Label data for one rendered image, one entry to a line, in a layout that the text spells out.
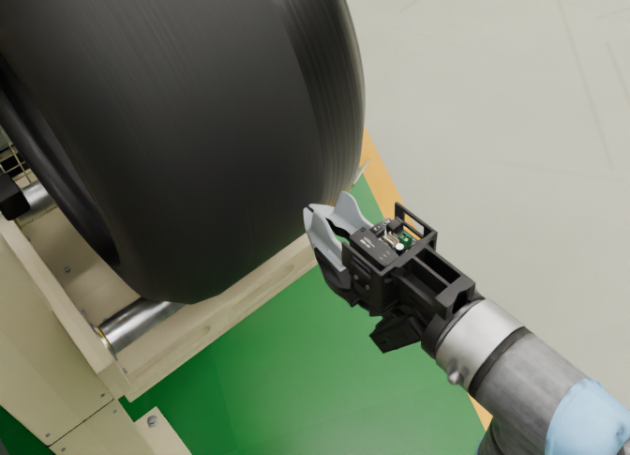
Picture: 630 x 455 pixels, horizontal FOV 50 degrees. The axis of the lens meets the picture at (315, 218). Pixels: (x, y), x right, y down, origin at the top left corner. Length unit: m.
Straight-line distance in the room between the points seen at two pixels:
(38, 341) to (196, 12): 0.56
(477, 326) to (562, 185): 1.78
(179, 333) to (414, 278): 0.46
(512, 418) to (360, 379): 1.31
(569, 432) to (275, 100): 0.36
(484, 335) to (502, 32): 2.30
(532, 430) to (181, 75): 0.39
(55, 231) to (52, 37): 0.66
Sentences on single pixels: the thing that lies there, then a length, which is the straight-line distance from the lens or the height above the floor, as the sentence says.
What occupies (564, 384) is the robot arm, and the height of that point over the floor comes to 1.24.
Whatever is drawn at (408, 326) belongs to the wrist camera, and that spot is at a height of 1.17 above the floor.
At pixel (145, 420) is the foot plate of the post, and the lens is 1.86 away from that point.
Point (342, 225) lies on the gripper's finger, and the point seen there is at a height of 1.16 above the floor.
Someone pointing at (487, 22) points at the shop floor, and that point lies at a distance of 2.84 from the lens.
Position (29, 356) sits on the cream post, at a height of 0.89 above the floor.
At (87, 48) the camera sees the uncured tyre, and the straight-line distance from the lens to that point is 0.56.
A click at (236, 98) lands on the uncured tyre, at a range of 0.59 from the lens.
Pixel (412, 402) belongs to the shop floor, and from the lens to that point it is 1.85.
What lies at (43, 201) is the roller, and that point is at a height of 0.91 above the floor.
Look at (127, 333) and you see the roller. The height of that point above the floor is 0.91.
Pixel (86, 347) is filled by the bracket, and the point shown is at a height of 0.95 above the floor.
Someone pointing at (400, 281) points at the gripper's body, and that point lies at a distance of 0.60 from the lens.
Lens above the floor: 1.73
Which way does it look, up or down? 55 degrees down
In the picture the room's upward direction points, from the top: straight up
